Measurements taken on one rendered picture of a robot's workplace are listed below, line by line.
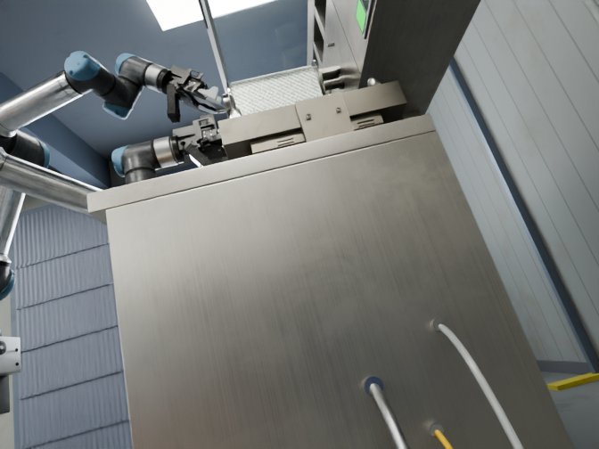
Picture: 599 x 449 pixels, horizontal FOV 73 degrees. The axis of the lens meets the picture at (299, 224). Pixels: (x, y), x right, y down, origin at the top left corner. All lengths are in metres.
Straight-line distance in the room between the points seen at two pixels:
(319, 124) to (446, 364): 0.50
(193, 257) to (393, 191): 0.37
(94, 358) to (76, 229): 1.43
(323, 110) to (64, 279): 4.40
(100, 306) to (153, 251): 4.02
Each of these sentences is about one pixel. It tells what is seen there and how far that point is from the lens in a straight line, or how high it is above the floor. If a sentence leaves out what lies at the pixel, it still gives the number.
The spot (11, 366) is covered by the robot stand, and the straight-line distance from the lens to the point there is 1.30.
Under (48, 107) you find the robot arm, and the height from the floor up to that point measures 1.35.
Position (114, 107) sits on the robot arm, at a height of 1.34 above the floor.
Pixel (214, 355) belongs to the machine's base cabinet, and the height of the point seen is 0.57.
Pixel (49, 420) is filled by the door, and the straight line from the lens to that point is 4.95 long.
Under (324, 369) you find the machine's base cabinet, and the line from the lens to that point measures 0.67.
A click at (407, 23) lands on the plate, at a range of 1.01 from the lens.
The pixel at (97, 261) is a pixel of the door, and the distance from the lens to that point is 4.87.
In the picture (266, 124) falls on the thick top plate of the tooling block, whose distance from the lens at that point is 0.87.
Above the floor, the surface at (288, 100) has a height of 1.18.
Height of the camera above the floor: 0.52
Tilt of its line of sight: 18 degrees up
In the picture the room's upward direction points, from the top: 16 degrees counter-clockwise
